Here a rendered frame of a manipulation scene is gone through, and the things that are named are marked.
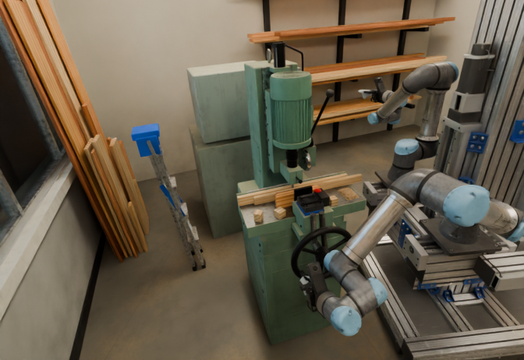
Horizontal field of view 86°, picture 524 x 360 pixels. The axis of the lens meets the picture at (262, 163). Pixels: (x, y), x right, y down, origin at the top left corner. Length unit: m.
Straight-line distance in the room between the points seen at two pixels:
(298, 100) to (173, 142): 2.69
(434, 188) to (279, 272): 0.86
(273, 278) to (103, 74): 2.78
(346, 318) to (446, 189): 0.46
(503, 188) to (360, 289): 0.98
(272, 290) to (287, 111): 0.92
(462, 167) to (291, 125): 0.85
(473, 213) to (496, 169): 0.67
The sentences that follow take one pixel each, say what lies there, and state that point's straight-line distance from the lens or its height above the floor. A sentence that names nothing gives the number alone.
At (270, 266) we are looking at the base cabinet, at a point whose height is 0.63.
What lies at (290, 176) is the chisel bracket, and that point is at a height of 1.05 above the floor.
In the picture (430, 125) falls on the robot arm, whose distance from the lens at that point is 1.82.
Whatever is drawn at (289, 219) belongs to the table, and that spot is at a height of 0.89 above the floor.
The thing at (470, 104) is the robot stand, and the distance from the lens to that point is 1.52.
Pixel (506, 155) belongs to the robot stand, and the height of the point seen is 1.12.
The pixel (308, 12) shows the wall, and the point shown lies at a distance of 3.92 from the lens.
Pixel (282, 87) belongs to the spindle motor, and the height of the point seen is 1.47.
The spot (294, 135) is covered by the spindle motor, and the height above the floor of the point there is 1.27.
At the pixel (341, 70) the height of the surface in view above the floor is 1.12.
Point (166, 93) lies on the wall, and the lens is 3.54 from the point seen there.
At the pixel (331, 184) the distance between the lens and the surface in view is 1.53.
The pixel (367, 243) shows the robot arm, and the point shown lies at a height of 1.04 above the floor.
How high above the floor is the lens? 1.71
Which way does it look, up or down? 27 degrees down
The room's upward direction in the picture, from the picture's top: 4 degrees counter-clockwise
